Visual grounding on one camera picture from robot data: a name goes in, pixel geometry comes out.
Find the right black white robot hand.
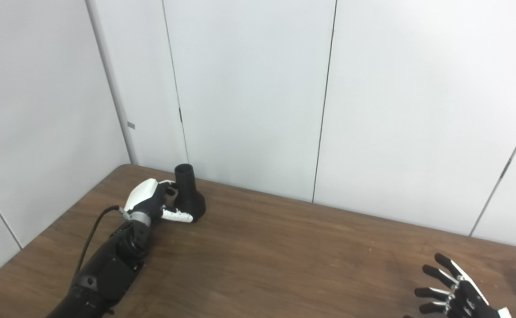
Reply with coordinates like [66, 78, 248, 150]
[403, 253, 512, 318]

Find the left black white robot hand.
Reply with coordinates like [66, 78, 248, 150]
[124, 178, 194, 223]

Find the black flared nozzle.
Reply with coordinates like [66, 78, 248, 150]
[174, 164, 206, 221]

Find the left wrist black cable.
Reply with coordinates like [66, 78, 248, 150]
[75, 205, 130, 276]

